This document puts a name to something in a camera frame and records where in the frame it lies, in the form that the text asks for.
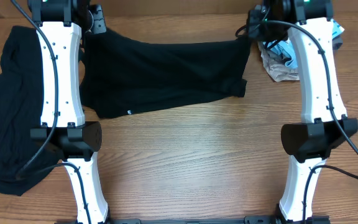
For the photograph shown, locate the black t-shirt with logo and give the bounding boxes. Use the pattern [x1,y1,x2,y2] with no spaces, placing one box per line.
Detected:
[80,30,250,119]

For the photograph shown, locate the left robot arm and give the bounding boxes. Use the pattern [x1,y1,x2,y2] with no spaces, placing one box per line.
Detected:
[27,0,111,223]

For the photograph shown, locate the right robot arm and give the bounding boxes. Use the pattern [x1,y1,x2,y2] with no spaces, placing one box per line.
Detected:
[246,1,358,223]

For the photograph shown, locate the light blue printed t-shirt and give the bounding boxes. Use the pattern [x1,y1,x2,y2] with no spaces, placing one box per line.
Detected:
[265,19,345,69]

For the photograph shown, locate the beige folded garment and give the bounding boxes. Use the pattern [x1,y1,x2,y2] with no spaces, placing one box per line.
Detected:
[258,42,300,82]

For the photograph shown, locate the black shirt left pile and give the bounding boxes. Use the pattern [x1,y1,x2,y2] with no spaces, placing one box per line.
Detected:
[0,26,58,196]

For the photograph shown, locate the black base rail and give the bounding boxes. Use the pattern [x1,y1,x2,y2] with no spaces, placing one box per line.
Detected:
[110,215,282,224]

